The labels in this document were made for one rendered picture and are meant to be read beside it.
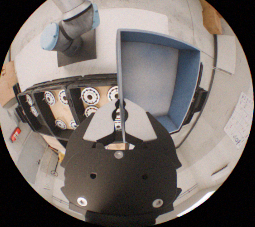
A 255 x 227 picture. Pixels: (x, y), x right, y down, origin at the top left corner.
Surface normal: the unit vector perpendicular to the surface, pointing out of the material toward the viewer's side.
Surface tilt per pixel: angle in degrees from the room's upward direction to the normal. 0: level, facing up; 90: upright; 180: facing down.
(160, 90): 1
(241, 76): 90
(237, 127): 90
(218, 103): 90
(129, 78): 1
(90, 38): 4
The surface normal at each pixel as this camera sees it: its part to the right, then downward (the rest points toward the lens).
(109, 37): 0.13, 0.48
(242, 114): -0.99, 0.08
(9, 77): 0.99, 0.05
